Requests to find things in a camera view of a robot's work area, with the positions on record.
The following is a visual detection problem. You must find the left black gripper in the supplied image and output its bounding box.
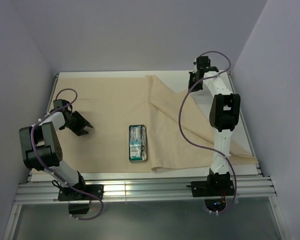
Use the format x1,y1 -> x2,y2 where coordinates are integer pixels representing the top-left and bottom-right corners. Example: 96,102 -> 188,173
62,111 -> 92,137

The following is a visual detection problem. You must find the beige cloth wrap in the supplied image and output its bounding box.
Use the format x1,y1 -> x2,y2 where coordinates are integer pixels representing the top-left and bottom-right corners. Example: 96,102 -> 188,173
29,74 -> 257,175

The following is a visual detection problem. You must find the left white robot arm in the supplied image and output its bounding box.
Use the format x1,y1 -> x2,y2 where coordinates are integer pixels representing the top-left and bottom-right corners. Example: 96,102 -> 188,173
18,99 -> 93,200

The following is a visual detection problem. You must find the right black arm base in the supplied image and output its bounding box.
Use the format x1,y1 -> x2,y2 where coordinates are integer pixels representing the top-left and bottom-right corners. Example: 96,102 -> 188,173
186,180 -> 236,198

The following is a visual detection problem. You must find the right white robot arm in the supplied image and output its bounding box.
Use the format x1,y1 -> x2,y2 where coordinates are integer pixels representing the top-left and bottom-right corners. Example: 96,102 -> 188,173
188,56 -> 241,196

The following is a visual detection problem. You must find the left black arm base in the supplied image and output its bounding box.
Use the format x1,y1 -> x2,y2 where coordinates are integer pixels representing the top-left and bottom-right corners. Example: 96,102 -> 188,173
57,184 -> 104,215

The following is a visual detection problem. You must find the teal sterile packet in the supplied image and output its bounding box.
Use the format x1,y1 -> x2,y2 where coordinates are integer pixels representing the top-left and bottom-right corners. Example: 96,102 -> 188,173
129,125 -> 142,161

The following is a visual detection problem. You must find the metal instrument tray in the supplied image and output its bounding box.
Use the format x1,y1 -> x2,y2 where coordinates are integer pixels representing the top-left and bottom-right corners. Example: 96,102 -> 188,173
128,124 -> 148,163

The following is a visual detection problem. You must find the aluminium mounting rail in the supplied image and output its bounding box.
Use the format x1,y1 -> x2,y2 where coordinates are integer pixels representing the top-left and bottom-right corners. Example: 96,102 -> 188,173
13,176 -> 276,205

